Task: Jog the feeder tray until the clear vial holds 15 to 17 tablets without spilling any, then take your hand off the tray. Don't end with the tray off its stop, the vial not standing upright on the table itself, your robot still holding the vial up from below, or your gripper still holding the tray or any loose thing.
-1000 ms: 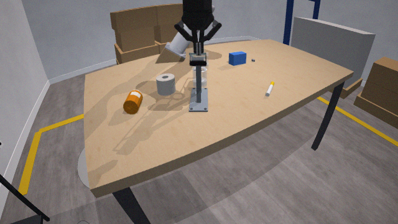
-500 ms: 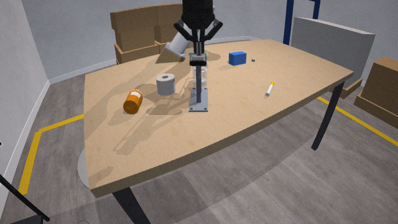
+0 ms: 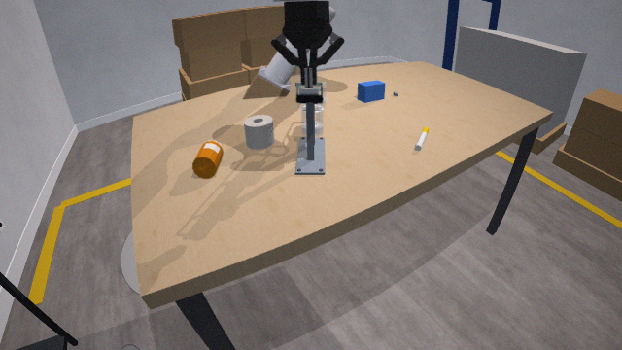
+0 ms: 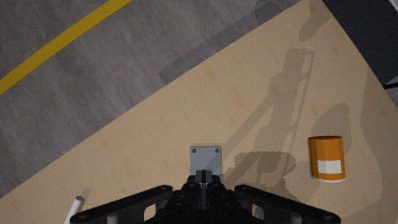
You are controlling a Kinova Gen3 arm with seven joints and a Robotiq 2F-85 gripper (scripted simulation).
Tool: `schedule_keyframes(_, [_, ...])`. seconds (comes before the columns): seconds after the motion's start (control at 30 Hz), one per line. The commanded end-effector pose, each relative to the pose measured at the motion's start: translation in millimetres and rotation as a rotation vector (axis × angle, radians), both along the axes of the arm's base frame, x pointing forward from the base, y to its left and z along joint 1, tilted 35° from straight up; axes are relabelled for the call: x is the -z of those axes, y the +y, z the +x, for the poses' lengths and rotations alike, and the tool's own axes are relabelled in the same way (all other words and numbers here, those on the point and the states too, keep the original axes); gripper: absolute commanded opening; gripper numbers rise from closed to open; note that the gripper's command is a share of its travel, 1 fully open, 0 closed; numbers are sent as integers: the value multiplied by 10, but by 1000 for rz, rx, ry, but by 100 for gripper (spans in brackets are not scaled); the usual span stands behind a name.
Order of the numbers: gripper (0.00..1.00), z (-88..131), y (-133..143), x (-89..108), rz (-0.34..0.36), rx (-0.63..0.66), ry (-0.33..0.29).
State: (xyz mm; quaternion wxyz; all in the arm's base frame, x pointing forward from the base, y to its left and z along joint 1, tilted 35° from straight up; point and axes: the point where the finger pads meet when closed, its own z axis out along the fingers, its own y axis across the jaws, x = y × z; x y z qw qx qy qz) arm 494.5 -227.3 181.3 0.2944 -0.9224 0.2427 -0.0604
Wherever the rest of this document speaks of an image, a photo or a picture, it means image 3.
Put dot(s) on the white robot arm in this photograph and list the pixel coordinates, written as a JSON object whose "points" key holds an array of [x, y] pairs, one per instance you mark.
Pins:
{"points": [[279, 69]]}

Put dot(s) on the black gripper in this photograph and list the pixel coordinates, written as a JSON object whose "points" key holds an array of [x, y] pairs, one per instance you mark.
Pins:
{"points": [[307, 27]]}

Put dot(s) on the orange pill bottle with white label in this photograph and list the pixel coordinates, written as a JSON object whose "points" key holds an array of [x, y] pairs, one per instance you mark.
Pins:
{"points": [[208, 159]]}

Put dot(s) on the clear glass vial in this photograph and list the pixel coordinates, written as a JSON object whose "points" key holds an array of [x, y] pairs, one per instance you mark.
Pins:
{"points": [[319, 123]]}

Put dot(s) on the blue rectangular block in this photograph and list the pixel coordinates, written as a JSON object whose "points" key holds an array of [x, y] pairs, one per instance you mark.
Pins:
{"points": [[371, 91]]}

